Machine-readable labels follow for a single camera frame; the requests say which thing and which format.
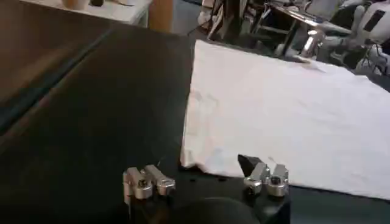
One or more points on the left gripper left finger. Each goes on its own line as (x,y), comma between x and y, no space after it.
(143,182)

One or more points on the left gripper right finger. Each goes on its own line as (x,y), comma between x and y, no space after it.
(268,179)

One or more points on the white printed t-shirt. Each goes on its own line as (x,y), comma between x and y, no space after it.
(289,115)

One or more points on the black table cover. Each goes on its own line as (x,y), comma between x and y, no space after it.
(106,115)

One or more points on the white standing desk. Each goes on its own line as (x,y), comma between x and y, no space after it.
(301,18)

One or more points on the white side table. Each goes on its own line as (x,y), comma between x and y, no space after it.
(115,10)

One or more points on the white humanoid robot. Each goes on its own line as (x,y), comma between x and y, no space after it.
(374,27)

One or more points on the small black object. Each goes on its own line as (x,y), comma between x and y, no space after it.
(97,2)

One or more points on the clear plastic cup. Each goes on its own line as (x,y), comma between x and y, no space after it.
(75,3)

